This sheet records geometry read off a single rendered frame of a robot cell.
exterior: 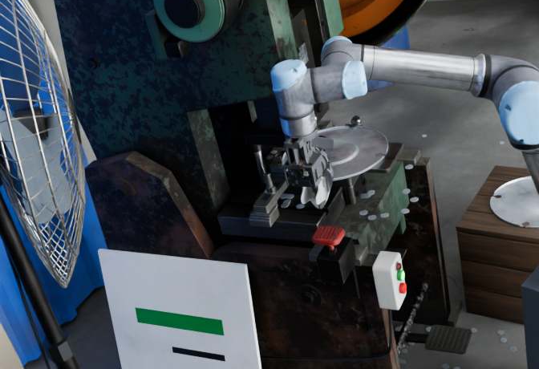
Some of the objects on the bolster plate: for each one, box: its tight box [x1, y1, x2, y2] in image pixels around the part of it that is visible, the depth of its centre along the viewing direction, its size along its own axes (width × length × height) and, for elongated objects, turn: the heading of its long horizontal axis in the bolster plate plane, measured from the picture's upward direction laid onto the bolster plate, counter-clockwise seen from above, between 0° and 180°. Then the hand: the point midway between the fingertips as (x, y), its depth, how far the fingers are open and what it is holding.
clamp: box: [249, 172, 289, 227], centre depth 212 cm, size 6×17×10 cm, turn 176°
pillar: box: [253, 151, 266, 183], centre depth 219 cm, size 2×2×14 cm
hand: (320, 201), depth 185 cm, fingers closed
